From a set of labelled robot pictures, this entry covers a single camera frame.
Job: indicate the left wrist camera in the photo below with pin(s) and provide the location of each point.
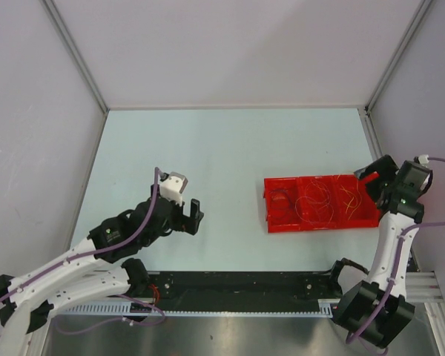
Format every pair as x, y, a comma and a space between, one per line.
172, 187

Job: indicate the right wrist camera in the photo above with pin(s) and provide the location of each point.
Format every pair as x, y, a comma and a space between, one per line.
423, 160

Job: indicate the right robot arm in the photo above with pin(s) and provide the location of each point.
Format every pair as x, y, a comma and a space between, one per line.
373, 306

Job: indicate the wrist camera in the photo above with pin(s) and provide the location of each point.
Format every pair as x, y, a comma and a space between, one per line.
172, 187
423, 160

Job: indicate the grey slotted cable duct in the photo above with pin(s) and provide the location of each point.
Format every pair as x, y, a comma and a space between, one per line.
132, 309

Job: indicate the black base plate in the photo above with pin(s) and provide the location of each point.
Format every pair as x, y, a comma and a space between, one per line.
267, 292

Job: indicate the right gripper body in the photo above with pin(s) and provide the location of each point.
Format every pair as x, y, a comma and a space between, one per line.
377, 186

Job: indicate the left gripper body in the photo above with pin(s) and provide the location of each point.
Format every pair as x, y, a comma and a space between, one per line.
178, 221

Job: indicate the red plastic bin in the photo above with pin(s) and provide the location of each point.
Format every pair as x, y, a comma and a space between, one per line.
314, 203

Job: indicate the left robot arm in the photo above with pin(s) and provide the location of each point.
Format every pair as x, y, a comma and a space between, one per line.
116, 238

